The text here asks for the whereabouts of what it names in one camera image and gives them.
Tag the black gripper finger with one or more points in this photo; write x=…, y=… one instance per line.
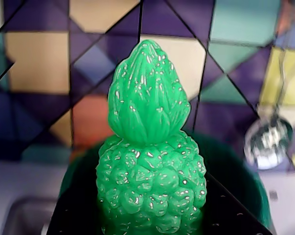
x=225, y=213
x=74, y=218

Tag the dark green recipient bowl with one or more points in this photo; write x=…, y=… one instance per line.
x=237, y=173

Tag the chrome faucet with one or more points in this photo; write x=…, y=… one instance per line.
x=269, y=142

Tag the green plastic pineapple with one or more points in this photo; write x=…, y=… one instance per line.
x=149, y=147

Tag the steel sink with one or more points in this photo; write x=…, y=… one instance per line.
x=22, y=218

